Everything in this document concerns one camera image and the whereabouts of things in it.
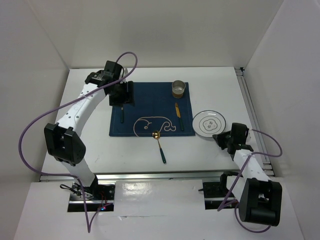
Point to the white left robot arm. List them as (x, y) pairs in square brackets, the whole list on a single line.
[(63, 139)]

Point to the gold fork green handle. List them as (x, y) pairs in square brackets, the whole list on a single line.
[(122, 117)]

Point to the blue whale placemat cloth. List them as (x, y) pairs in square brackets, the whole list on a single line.
[(153, 110)]

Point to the gold knife green handle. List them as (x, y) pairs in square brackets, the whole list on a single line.
[(179, 117)]

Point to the right side aluminium rail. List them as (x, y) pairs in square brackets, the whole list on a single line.
[(261, 147)]

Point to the small metal cup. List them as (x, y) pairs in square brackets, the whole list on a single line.
[(178, 89)]

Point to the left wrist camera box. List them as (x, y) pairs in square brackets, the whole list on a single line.
[(104, 74)]

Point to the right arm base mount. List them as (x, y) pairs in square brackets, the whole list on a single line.
[(214, 192)]

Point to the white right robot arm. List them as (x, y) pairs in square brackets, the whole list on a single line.
[(258, 199)]

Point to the gold spoon green handle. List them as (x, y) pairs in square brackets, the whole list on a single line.
[(156, 135)]

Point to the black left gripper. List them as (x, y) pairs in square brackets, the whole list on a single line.
[(116, 102)]

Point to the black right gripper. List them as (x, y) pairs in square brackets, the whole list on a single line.
[(219, 138)]

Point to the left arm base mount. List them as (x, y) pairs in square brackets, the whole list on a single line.
[(102, 200)]

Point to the front aluminium rail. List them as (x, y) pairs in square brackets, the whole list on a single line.
[(159, 175)]

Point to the aluminium rail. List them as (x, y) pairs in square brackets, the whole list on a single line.
[(159, 175), (261, 147)]

